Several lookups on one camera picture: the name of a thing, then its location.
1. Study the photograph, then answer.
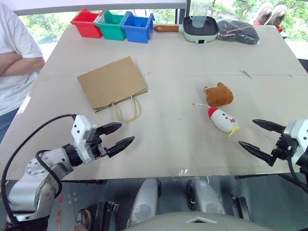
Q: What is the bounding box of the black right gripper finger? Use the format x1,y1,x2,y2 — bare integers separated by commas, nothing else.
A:
237,141,274,167
251,118,285,134

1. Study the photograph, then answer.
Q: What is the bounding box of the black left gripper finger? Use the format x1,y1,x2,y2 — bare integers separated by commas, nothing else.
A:
106,136,135,158
96,122,123,138

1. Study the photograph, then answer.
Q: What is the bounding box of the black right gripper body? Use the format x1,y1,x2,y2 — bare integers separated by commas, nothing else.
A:
270,131,298,167

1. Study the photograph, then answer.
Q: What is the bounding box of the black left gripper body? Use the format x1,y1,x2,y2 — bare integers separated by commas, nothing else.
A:
88,127,110,161

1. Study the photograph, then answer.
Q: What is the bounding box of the white red plush chicken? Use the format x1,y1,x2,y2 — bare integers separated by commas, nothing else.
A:
192,103,242,138

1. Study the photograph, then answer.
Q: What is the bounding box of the brown plush toy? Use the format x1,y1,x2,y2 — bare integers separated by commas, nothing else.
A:
204,82,235,108

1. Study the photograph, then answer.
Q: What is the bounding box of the silver left robot leg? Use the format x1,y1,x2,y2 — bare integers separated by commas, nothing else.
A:
129,178,161,227

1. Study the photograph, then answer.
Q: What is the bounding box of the brown sandal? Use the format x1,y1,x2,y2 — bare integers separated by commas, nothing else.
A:
74,208,92,231

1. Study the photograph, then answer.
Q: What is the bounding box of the grey robot torso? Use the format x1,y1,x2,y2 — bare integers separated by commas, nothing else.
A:
124,211,267,231

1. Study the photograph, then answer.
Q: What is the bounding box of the black cloth in plastic wrap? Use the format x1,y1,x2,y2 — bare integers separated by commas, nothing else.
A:
216,19,260,46

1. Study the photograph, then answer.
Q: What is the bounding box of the green plastic bin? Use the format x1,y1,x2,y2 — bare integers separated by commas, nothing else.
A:
94,9,128,41

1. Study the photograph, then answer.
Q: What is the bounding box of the blue plastic bin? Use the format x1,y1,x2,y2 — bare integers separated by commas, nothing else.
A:
120,11,155,44

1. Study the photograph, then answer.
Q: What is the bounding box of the red plastic bin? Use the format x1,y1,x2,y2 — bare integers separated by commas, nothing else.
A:
70,7,104,39

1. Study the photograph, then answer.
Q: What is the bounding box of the beige shoe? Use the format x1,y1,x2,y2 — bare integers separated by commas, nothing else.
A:
269,4,288,27
253,2,274,26

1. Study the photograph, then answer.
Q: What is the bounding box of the clear plastic measuring cup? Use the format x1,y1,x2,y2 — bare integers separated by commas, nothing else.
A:
190,3,208,28

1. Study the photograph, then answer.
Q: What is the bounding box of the person in white shirt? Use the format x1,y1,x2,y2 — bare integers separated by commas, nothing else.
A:
0,2,46,145

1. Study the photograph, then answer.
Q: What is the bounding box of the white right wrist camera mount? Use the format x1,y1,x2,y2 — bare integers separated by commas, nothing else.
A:
283,118,308,158

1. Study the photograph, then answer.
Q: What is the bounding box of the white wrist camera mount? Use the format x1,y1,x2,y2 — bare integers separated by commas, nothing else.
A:
71,115,98,165
283,118,308,158

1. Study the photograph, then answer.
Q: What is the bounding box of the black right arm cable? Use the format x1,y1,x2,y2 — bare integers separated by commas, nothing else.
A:
287,154,308,191

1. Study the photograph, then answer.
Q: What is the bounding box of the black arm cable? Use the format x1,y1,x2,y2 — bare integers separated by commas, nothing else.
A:
287,154,308,191
0,114,77,228

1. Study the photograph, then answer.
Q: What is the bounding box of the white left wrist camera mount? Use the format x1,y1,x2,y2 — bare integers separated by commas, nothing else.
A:
71,115,98,165

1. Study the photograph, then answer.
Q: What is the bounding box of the brown paper bag with handles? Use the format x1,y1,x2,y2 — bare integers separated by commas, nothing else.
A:
77,56,149,124

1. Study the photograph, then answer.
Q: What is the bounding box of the black metal bracket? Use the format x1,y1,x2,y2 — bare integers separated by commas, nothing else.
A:
92,201,120,231
231,196,251,221

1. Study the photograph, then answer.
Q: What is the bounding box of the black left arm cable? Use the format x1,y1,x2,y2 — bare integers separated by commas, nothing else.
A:
0,114,77,228

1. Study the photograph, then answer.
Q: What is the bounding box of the green electric pan, brown handle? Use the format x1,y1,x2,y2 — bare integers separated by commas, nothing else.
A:
154,16,220,45

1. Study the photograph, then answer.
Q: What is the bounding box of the dark window frame post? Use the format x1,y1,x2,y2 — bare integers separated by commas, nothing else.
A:
176,0,191,25

